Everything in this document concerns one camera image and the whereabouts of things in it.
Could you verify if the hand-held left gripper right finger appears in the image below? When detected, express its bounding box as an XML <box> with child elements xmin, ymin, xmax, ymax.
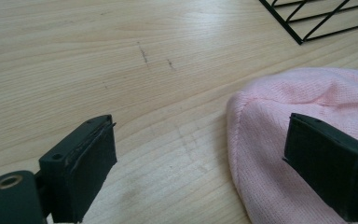
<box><xmin>282</xmin><ymin>112</ymin><xmax>358</xmax><ymax>223</ymax></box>

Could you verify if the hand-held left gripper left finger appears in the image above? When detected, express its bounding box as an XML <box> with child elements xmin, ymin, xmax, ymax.
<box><xmin>38</xmin><ymin>114</ymin><xmax>118</xmax><ymax>224</ymax></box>

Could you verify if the pink knitted hat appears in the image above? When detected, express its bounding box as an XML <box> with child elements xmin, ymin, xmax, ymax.
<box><xmin>226</xmin><ymin>66</ymin><xmax>358</xmax><ymax>224</ymax></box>

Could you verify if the black wire rack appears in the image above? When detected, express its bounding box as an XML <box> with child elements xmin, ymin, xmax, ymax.
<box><xmin>258</xmin><ymin>0</ymin><xmax>358</xmax><ymax>46</ymax></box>

